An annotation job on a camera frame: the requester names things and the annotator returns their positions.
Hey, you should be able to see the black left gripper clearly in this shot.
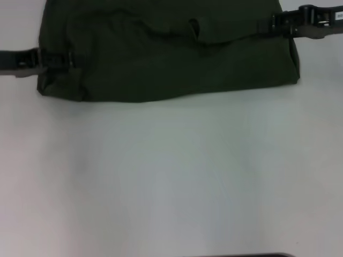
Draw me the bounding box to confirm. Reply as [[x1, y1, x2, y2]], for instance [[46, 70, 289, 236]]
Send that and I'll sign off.
[[0, 47, 84, 78]]

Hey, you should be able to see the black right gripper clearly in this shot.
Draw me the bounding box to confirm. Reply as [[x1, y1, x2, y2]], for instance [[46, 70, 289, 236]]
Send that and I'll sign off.
[[256, 4, 343, 40]]

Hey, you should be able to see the dark green FREE! t-shirt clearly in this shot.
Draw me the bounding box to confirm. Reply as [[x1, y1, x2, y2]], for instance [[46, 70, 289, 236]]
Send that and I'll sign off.
[[36, 0, 300, 104]]

